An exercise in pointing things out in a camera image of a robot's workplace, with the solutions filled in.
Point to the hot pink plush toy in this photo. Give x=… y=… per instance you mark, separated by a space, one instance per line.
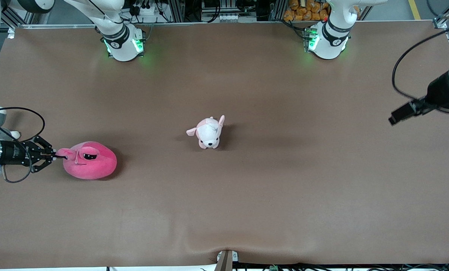
x=90 y=162

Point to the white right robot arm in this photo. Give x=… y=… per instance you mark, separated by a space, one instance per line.
x=119 y=37

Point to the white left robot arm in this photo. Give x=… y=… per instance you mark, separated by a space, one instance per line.
x=335 y=35

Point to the pale pink plush dog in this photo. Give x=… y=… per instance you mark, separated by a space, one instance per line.
x=208 y=133

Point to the brown table cover mat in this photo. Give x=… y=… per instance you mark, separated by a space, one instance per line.
x=247 y=188

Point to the white power strip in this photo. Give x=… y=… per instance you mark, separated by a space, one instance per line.
x=146 y=10

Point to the aluminium frame post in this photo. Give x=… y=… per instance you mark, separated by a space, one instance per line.
x=17 y=15
x=444 y=17

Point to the brown camera mount post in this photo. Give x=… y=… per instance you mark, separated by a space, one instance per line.
x=225 y=261

